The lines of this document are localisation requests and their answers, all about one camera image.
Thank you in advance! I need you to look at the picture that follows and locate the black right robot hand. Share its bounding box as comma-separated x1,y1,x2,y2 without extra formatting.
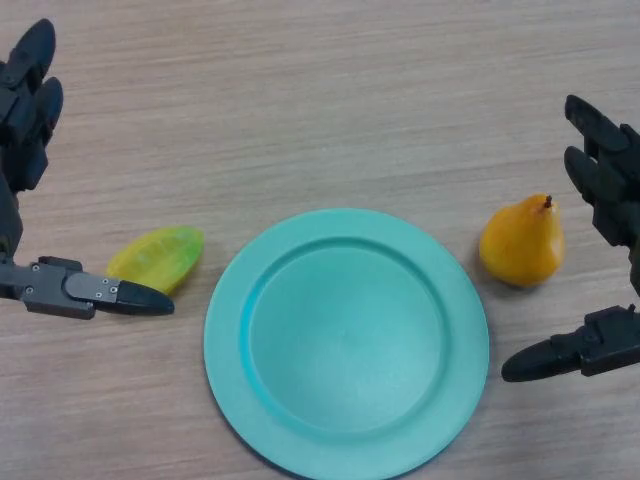
501,94,640,384

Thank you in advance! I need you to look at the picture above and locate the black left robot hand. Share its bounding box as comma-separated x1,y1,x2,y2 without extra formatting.
0,18,176,320

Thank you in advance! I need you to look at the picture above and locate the teal round plate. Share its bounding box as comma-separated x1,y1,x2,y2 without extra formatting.
203,207,490,480

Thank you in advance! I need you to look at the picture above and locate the yellow pear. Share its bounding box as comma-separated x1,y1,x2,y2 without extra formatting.
478,193,567,288

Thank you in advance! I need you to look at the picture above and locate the yellow green starfruit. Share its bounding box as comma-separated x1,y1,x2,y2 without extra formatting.
105,225,206,296

